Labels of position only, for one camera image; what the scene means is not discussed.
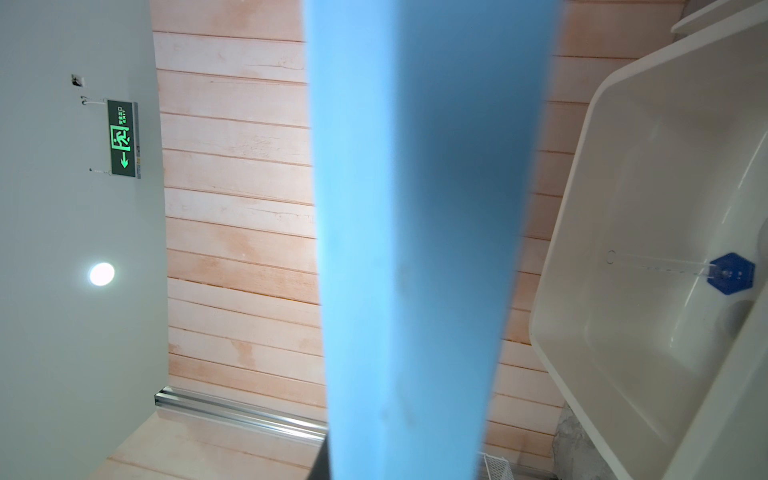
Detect aluminium horizontal wall rail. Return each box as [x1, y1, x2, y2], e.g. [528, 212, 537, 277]
[154, 386, 328, 443]

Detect white plastic storage bin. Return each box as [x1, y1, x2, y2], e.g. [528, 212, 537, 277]
[530, 1, 767, 479]

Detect blue plastic bin lid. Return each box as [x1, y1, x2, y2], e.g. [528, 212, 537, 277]
[303, 1, 562, 479]

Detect round ceiling light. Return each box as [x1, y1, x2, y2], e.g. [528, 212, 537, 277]
[88, 262, 116, 287]

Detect white wire wall rack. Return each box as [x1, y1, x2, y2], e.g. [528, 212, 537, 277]
[477, 453, 514, 480]

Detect green emergency exit sign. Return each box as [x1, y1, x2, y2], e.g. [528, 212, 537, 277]
[107, 99, 141, 179]

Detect clear thin glass tube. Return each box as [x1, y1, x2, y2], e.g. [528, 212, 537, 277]
[605, 249, 709, 278]

